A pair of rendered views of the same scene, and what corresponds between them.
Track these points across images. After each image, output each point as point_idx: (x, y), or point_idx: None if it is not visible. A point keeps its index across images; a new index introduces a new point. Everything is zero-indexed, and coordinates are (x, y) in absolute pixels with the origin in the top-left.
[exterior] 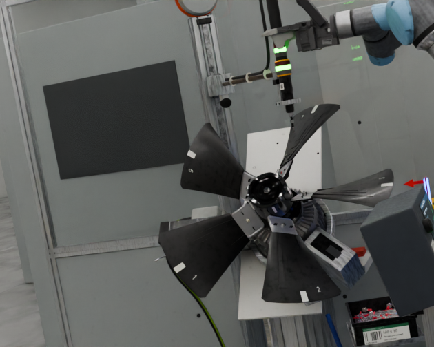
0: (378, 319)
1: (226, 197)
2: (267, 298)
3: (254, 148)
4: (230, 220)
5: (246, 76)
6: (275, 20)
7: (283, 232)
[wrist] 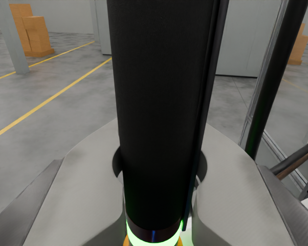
0: None
1: (305, 194)
2: None
3: None
4: None
5: None
6: (117, 108)
7: None
